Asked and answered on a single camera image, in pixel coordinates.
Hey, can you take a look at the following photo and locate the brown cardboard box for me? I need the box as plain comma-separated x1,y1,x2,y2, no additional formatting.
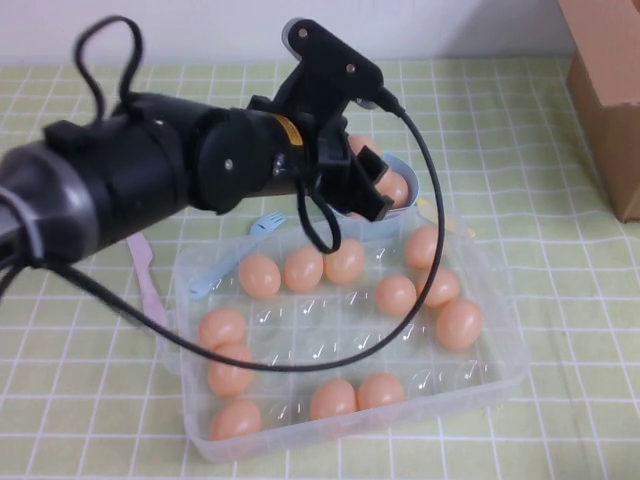
557,0,640,225

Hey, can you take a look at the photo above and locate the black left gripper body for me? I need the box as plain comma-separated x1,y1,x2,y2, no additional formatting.
248,93,352,201

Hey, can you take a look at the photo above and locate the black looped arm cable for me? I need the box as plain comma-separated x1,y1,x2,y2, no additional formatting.
73,15,145,119

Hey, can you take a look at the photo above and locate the beige egg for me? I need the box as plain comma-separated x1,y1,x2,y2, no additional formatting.
198,306,247,351
309,378,358,421
209,397,263,442
356,372,406,412
404,225,447,270
283,246,325,294
375,169,410,209
375,274,418,317
323,238,367,286
347,133,382,157
417,266,461,308
435,298,484,351
207,342,255,398
238,253,282,300

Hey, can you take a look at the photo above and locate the light blue plastic fork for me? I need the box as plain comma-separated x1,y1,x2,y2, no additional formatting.
188,211,287,300

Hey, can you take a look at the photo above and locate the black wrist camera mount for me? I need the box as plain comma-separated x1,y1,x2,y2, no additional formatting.
281,17,386,119

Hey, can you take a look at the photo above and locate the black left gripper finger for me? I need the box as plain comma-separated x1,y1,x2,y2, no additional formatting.
347,147,390,179
319,167,396,222

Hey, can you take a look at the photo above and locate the yellow plastic utensil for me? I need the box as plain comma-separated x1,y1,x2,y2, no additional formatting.
417,197,476,236

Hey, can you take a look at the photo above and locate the light blue bowl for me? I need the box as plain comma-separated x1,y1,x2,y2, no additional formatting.
339,152,420,241

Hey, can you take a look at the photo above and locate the transparent plastic egg box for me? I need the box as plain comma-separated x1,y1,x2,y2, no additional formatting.
159,204,531,464

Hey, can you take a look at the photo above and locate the green grid tablecloth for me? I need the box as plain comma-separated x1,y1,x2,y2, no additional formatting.
0,55,640,480

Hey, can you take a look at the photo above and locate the pink plastic knife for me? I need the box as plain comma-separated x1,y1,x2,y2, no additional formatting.
125,234,170,334

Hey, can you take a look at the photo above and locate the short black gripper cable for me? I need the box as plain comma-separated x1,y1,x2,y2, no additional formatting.
296,182,345,255

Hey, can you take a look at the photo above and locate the long black camera cable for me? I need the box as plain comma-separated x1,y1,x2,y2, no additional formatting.
0,87,447,372

